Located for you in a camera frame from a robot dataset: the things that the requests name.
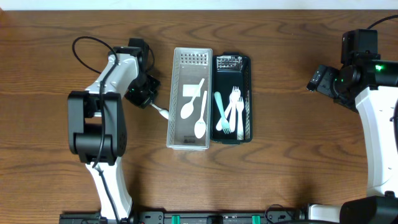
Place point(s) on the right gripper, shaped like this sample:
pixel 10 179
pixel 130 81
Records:
pixel 319 79

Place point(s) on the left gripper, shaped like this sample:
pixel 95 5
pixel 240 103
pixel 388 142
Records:
pixel 144 98

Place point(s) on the white spoon long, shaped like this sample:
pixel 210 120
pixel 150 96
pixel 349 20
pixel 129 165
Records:
pixel 200 125

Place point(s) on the white fork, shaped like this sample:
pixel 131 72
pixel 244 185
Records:
pixel 240 107
pixel 235 97

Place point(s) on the pale green plastic fork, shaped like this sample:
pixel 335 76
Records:
pixel 221 112

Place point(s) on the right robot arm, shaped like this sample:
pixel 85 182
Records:
pixel 369 88

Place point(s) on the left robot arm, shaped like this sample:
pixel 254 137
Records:
pixel 97 131

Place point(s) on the clear plastic basket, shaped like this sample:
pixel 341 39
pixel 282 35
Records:
pixel 190 65

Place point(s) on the black plastic basket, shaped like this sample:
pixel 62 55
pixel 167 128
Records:
pixel 231 69

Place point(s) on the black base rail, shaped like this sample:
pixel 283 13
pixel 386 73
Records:
pixel 274 215

